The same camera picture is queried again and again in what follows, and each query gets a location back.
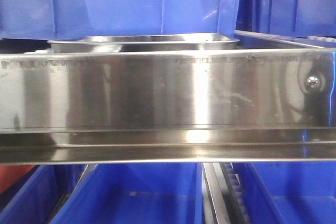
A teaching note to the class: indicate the silver metal tray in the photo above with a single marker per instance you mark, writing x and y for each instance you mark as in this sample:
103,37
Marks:
140,43

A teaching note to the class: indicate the blue bin lower centre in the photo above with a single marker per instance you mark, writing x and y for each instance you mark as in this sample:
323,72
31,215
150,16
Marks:
136,193

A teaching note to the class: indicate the blue bin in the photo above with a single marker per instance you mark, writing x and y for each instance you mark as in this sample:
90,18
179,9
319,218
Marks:
288,192
294,18
74,19
136,193
34,197

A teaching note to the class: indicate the roller track divider lower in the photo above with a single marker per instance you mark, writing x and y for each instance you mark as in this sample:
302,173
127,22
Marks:
222,195

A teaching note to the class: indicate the blue bin lower right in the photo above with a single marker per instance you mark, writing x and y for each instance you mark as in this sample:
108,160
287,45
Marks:
288,192

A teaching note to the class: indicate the blue bin upper right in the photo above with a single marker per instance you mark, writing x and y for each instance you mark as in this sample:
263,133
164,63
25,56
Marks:
294,18

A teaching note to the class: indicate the blue bin upper centre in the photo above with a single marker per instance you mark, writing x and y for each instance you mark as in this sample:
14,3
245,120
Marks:
74,19

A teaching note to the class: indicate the blue bin lower left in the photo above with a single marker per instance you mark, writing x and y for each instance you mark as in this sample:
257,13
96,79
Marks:
34,197

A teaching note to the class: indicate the stainless steel shelf front rail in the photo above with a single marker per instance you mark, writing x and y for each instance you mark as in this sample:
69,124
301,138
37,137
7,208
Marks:
188,106

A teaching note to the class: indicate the silver screw on rail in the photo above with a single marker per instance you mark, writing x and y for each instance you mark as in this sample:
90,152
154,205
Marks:
313,82

